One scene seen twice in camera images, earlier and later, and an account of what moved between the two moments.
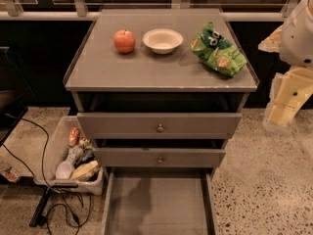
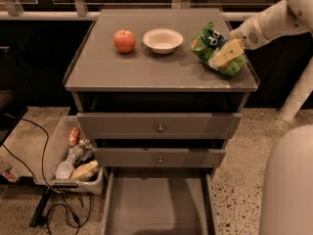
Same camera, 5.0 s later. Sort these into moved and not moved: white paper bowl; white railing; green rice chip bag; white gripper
Moved: white gripper
Not moved: white paper bowl; white railing; green rice chip bag
